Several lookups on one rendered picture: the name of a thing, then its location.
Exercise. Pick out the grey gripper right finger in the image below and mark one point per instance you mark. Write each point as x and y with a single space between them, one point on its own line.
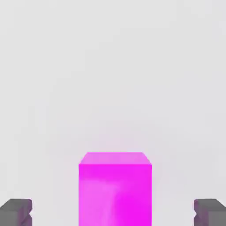
211 212

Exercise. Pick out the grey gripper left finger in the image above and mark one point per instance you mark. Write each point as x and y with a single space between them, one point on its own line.
14 212

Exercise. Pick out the small magenta cube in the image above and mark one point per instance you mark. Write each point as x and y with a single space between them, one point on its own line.
114 194

